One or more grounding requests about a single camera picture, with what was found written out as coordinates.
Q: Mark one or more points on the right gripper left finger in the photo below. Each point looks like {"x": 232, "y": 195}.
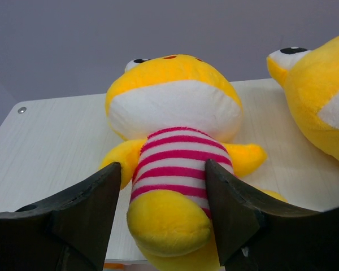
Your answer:
{"x": 69, "y": 230}

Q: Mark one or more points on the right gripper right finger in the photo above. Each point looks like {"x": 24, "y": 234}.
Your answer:
{"x": 255, "y": 231}

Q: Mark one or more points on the yellow frog red-striped shirt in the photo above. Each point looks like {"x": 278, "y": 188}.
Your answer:
{"x": 173, "y": 114}

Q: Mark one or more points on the yellow frog blue-striped shirt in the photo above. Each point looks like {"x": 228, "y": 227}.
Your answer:
{"x": 310, "y": 81}

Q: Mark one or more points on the white two-tier shelf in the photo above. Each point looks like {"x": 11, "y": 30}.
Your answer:
{"x": 51, "y": 144}

